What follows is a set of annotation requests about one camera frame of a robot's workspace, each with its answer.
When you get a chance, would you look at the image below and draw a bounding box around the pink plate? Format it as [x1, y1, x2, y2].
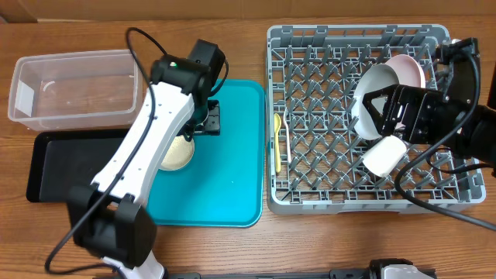
[386, 54, 425, 88]

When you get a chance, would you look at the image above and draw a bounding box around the bowl of rice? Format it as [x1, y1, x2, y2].
[160, 136, 195, 171]

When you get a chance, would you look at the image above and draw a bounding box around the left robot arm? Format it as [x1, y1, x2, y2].
[44, 40, 229, 278]

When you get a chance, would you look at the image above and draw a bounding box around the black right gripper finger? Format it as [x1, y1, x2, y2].
[363, 101, 386, 135]
[362, 84, 398, 105]

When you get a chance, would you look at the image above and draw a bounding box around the black tray bin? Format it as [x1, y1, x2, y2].
[26, 129, 128, 202]

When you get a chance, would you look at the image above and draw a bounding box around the teal plastic tray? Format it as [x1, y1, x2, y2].
[146, 80, 265, 228]

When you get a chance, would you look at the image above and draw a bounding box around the grey plate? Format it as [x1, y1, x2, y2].
[351, 64, 399, 140]

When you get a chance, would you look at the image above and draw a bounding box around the white paper cup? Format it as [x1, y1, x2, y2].
[363, 136, 407, 177]

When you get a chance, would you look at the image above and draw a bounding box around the clear plastic bin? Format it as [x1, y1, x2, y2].
[8, 50, 143, 131]

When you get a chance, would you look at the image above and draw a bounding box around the white plastic spoon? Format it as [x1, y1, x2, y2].
[282, 108, 292, 165]

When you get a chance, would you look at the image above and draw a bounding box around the grey dishwasher rack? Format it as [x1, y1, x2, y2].
[265, 23, 487, 215]

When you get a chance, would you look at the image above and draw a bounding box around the yellow plastic spoon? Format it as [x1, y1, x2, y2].
[274, 113, 281, 174]

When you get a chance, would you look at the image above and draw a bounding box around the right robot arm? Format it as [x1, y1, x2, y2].
[358, 38, 495, 230]

